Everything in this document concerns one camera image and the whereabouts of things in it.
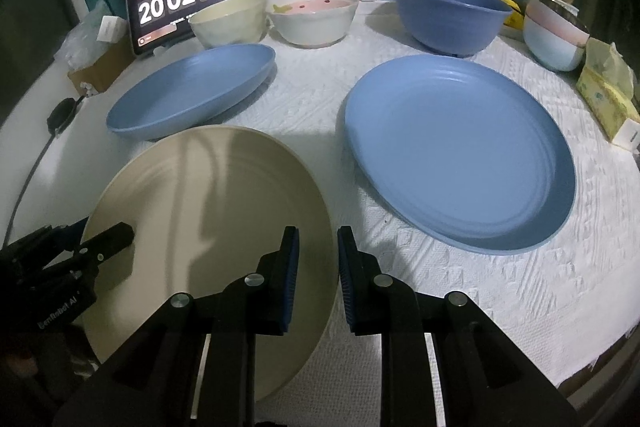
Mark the yellow wet wipes pack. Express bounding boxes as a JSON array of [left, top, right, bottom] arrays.
[[500, 0, 524, 30]]

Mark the beige plate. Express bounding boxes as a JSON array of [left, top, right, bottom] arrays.
[[81, 126, 337, 399]]

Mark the pink strawberry ceramic bowl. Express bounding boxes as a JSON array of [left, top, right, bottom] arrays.
[[266, 0, 360, 49]]

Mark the light blue steel bowl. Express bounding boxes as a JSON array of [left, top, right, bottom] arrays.
[[523, 15, 585, 72]]

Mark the yellow tissue pack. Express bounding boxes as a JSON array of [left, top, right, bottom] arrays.
[[576, 38, 639, 152]]

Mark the blue plastic bowl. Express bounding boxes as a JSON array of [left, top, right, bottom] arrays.
[[395, 0, 511, 57]]

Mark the small white box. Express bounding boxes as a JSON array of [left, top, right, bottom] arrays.
[[96, 15, 128, 43]]

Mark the large blue plate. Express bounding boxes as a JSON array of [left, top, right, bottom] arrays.
[[344, 54, 576, 255]]

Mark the white textured table cloth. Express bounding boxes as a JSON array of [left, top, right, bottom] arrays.
[[0, 0, 640, 427]]

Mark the cream ceramic bowl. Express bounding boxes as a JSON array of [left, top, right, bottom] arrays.
[[189, 0, 267, 49]]

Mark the pink steel bowl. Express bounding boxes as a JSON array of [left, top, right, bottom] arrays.
[[525, 0, 590, 48]]

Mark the small blue plate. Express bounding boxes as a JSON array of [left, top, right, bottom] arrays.
[[106, 43, 276, 141]]

